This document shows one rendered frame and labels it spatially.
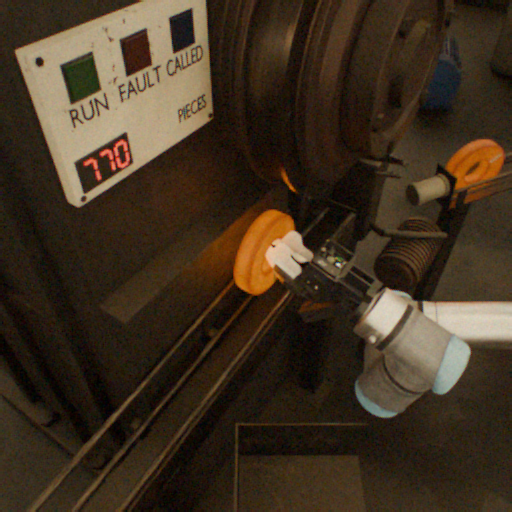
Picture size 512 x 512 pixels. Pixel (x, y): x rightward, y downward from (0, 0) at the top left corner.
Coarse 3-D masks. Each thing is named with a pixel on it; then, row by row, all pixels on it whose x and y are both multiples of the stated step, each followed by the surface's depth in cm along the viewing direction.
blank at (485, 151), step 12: (468, 144) 120; (480, 144) 118; (492, 144) 119; (456, 156) 120; (468, 156) 118; (480, 156) 120; (492, 156) 121; (456, 168) 120; (468, 168) 121; (480, 168) 126; (492, 168) 124; (468, 180) 126; (480, 180) 126
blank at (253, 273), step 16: (256, 224) 79; (272, 224) 79; (288, 224) 85; (256, 240) 78; (272, 240) 82; (240, 256) 79; (256, 256) 79; (240, 272) 80; (256, 272) 81; (272, 272) 87; (256, 288) 84
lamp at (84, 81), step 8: (88, 56) 49; (72, 64) 48; (80, 64) 49; (88, 64) 49; (72, 72) 48; (80, 72) 49; (88, 72) 50; (96, 72) 51; (72, 80) 49; (80, 80) 49; (88, 80) 50; (96, 80) 51; (72, 88) 49; (80, 88) 50; (88, 88) 51; (96, 88) 51; (72, 96) 50; (80, 96) 50
